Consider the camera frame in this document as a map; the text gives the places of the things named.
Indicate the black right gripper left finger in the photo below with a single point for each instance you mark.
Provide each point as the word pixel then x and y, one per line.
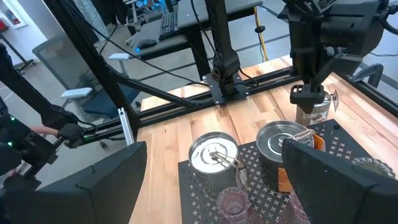
pixel 93 202

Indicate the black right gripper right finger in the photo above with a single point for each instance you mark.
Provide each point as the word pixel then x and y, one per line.
pixel 342 202

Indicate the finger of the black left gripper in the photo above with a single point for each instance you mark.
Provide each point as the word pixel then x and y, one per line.
pixel 308 98

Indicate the silver candle tin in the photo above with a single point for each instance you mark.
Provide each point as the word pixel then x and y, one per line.
pixel 270 149
pixel 211 155
pixel 317 116

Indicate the green glass candlestick holder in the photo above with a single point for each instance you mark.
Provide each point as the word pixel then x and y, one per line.
pixel 373 165

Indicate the pink glass candlestick holder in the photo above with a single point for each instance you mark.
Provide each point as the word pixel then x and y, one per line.
pixel 233 205

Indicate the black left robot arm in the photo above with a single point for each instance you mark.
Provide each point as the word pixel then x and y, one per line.
pixel 224 46

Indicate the silver aluminium extrusion piece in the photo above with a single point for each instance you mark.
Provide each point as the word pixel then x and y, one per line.
pixel 126 127

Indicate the person's hand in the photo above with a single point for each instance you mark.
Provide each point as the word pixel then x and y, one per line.
pixel 46 130

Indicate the mesh office chair blue seat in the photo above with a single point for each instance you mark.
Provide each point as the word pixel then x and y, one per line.
pixel 102 104

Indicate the black perforated metal shelf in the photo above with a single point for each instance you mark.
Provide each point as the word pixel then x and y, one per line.
pixel 199 199

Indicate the black desk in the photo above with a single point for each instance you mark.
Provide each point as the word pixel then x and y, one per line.
pixel 192 15

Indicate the black keyboard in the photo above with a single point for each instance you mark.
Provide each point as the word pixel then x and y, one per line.
pixel 168 26

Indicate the black computer mouse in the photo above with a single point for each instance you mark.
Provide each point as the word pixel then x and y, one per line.
pixel 146 43

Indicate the black aluminium table frame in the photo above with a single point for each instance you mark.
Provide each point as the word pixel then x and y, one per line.
pixel 93 71

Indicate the white framed wall sign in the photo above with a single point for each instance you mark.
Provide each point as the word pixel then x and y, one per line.
pixel 12 15

